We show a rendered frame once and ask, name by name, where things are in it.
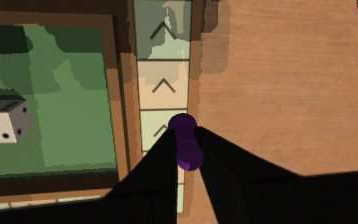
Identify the grey die with black pips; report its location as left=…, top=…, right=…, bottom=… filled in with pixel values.
left=0, top=100, right=34, bottom=142

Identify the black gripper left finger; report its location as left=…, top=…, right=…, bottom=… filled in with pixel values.
left=0, top=129, right=178, bottom=224

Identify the purple pawn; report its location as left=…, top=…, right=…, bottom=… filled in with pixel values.
left=168, top=113, right=203, bottom=171

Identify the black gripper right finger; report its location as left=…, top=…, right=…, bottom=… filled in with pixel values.
left=194, top=126, right=358, bottom=224

